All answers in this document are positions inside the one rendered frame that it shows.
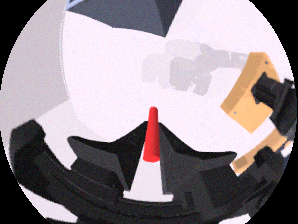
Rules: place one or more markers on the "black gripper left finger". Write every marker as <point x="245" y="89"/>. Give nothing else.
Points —
<point x="121" y="155"/>

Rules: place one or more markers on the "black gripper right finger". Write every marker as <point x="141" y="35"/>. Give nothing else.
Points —
<point x="179" y="162"/>

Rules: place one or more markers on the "red peg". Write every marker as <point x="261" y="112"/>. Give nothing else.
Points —
<point x="152" y="138"/>

